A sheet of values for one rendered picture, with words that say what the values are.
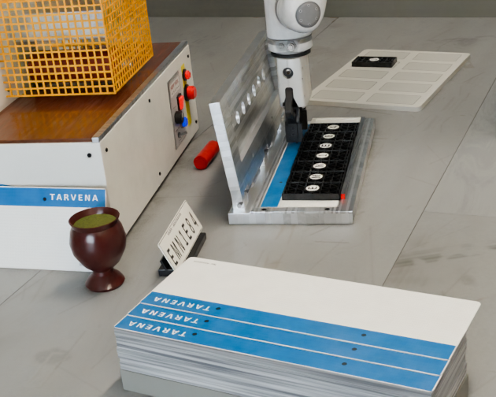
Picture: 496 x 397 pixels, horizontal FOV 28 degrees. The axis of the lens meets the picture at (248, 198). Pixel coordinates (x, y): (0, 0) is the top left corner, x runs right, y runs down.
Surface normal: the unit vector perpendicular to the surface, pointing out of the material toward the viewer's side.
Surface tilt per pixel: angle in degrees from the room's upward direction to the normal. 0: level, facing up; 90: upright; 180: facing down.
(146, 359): 90
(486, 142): 0
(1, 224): 69
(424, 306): 0
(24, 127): 0
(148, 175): 90
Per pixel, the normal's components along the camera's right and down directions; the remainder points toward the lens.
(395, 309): -0.10, -0.91
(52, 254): -0.28, 0.06
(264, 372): -0.46, 0.40
